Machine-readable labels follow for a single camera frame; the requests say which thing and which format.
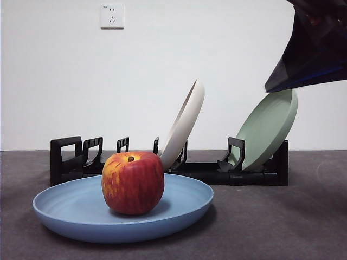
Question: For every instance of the cream plate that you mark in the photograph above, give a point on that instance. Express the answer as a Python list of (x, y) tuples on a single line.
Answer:
[(187, 122)]

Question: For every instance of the red yellow apple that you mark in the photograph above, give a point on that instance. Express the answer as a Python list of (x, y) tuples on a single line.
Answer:
[(132, 184)]

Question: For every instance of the white wall socket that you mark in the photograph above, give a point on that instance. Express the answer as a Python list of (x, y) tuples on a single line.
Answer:
[(112, 15)]

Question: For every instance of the black plate rack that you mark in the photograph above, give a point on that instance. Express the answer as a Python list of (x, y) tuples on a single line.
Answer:
[(244, 178)]

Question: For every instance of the green plate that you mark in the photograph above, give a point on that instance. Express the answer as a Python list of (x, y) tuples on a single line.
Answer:
[(265, 127)]

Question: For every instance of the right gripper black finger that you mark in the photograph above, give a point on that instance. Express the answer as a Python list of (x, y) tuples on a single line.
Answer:
[(314, 48)]

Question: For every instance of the blue plate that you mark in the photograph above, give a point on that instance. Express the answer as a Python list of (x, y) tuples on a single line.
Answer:
[(184, 197)]

